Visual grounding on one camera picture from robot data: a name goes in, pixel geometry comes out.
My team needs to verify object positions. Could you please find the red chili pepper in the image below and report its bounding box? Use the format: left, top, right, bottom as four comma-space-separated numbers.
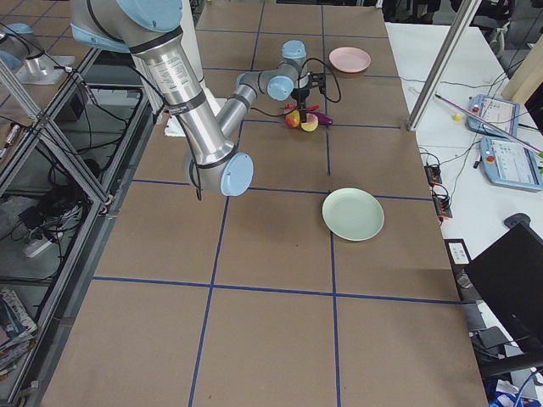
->
283, 104, 321, 113

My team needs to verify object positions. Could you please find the teach pendant near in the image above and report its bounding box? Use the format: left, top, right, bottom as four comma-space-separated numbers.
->
479, 136, 542, 192

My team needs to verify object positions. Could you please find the yellow red pomegranate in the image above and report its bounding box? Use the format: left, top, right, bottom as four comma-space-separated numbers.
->
284, 109, 300, 129

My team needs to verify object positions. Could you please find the stack of magazines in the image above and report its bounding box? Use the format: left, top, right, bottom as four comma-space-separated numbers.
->
1, 286, 38, 378

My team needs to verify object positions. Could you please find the purple eggplant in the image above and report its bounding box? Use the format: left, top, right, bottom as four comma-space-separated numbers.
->
313, 111, 333, 126

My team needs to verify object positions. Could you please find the teach pendant far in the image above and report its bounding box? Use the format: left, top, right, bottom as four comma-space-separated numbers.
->
467, 94, 521, 137

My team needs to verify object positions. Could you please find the aluminium frame post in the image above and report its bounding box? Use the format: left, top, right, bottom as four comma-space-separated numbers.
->
406, 0, 481, 131

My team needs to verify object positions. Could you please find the green plate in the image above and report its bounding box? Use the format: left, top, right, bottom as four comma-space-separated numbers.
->
322, 187, 384, 242

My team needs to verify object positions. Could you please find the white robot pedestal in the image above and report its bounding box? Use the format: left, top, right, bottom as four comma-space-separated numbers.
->
154, 1, 230, 152

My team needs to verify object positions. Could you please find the pink peach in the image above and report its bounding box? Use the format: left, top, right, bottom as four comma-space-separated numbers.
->
299, 113, 319, 132

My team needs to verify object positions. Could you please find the black monitor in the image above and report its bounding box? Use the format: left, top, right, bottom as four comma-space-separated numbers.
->
465, 223, 542, 352

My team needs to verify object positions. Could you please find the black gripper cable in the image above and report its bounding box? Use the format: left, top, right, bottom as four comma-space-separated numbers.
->
305, 58, 341, 103

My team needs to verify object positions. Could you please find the pink plate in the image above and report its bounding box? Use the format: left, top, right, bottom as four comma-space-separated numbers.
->
328, 47, 372, 74

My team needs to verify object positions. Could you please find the teach pendant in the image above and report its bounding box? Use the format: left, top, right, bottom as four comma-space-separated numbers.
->
479, 136, 542, 192
467, 94, 521, 137

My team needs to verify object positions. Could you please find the reacher grabber tool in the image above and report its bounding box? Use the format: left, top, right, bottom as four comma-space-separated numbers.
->
434, 93, 543, 159

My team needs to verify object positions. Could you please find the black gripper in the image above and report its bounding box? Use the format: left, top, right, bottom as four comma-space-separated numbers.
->
294, 72, 326, 125

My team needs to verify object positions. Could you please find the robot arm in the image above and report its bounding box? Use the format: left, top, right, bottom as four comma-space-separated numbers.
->
70, 1, 326, 196

